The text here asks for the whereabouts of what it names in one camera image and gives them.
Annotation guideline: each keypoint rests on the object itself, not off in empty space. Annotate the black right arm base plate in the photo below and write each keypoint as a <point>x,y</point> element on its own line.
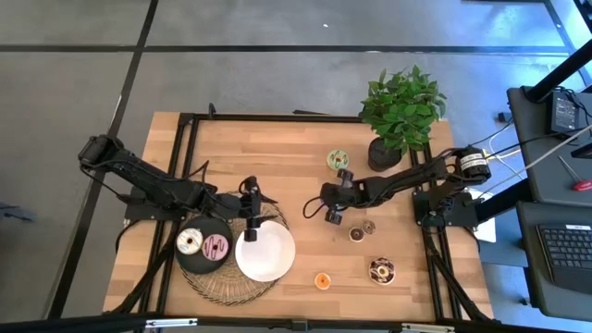
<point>421,217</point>

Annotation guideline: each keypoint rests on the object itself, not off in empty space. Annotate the green plant in black pot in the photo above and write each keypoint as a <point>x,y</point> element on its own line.
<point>402,111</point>

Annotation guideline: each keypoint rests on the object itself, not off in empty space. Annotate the black round plate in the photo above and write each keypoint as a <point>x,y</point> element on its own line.
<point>199,263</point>

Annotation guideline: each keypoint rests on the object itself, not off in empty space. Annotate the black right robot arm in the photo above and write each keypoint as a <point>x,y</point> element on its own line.
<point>407,178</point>

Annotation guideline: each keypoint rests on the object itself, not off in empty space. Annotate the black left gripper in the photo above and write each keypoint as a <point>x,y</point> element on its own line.
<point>252,210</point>

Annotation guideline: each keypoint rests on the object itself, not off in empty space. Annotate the large green glazed donut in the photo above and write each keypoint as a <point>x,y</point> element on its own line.
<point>331,162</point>

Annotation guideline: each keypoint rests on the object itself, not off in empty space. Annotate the black computer keyboard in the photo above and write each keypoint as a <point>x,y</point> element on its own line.
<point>569,250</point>

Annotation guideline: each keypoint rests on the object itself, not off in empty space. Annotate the white round plate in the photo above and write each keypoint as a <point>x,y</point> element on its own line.
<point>266,256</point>

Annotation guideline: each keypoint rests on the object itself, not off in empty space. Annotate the black crossbar with silver brackets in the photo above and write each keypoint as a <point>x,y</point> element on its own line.
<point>69,326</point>

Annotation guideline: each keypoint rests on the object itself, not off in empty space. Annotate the small chocolate glazed donut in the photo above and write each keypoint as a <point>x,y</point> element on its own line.
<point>351,234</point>

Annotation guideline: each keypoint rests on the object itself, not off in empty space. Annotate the small black desk device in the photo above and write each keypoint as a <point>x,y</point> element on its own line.
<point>583,151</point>

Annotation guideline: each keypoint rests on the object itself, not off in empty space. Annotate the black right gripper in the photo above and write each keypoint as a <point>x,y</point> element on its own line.
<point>350,192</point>

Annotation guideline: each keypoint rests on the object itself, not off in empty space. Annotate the black support beam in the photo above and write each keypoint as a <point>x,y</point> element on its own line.
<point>499,205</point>

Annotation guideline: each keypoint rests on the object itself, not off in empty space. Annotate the large chocolate glazed donut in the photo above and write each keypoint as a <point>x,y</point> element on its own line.
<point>373,271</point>

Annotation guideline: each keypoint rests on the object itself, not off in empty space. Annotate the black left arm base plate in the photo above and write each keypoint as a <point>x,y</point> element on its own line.
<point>139,213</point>

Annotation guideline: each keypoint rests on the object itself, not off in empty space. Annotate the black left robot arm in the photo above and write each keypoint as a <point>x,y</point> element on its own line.
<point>152,178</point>

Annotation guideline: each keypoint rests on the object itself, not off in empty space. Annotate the small brown sprinkled donut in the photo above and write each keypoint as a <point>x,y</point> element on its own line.
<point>373,230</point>

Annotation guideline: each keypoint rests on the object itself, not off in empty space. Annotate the black slanted post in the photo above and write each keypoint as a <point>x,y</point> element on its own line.
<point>559,71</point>

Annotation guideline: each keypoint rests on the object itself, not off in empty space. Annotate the small black hook clamp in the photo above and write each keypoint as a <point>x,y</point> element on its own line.
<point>212,111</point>

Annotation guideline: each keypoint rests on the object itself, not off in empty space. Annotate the white paper sheet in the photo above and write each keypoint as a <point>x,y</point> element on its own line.
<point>486,231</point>

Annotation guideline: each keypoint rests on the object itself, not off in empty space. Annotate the small orange glazed donut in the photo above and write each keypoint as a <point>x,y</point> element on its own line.
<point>317,281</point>

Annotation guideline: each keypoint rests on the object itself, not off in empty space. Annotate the large pink glazed donut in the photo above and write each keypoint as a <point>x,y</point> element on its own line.
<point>224,250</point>

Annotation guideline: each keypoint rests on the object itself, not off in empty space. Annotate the black power adapter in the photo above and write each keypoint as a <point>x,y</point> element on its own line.
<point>564,113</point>

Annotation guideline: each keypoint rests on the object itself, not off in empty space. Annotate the round woven placemat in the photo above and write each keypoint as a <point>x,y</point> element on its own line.
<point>222,289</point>

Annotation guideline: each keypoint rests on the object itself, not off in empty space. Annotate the large white glazed donut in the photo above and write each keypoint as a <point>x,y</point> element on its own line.
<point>182,240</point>

